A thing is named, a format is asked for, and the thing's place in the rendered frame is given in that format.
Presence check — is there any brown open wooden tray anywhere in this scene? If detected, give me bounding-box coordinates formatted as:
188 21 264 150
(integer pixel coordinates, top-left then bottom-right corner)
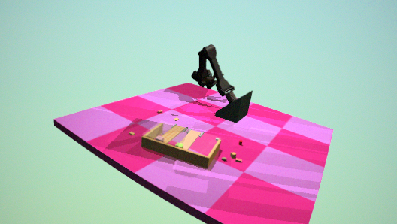
141 120 222 168

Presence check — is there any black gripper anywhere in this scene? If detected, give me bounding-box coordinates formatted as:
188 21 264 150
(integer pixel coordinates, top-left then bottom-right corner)
205 74 217 89

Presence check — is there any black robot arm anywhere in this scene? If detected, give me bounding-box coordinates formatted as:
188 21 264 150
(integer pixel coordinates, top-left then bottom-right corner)
191 44 238 104

